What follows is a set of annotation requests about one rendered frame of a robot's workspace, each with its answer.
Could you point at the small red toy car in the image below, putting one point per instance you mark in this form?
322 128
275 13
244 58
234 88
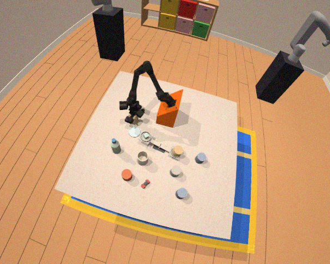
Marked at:
145 183

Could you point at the orange cylinder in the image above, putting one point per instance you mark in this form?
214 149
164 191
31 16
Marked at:
127 175

